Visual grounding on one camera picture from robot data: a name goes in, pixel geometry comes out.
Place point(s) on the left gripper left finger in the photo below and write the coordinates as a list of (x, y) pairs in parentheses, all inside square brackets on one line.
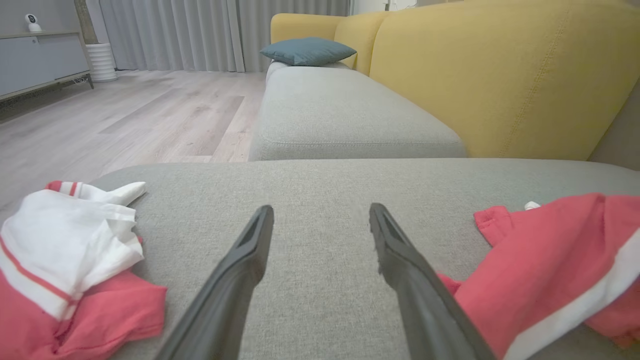
[(225, 300)]

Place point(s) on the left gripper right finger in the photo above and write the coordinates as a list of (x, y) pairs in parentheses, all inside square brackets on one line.
[(420, 310)]

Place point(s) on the red shorts with white band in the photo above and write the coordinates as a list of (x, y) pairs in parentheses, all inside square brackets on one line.
[(540, 260)]

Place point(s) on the red and white jersey shirt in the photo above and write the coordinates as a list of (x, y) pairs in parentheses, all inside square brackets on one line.
[(65, 240)]

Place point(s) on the yellow grey sofa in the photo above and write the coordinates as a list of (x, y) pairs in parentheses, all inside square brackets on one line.
[(320, 185)]

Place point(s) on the narrow grey sofa seat cushion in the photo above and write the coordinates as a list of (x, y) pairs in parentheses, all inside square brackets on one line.
[(340, 110)]

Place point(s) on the wide yellow sofa back cushion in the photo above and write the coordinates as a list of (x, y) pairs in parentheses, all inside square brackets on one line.
[(500, 75)]

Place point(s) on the teal throw pillow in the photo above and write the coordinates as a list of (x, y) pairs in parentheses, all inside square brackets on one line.
[(307, 51)]

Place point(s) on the grey sofa side cushion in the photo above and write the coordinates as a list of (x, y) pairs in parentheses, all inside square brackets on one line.
[(620, 135)]

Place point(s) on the white ribbed planter pot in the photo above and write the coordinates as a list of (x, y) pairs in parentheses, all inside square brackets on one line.
[(102, 62)]

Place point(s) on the grey pleated curtain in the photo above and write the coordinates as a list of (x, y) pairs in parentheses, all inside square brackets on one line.
[(200, 30)]

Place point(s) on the narrow yellow sofa back cushion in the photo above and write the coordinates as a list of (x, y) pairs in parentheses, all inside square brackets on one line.
[(357, 40)]

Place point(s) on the yellow sofa armrest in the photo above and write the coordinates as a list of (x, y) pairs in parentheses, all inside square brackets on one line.
[(302, 27)]

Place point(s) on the grey low cabinet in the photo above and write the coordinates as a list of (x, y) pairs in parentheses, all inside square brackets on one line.
[(40, 60)]

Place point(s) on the brown plant trunk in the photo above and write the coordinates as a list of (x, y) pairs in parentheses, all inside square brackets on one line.
[(86, 22)]

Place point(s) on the small white security camera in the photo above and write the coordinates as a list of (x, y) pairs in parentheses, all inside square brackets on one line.
[(33, 22)]

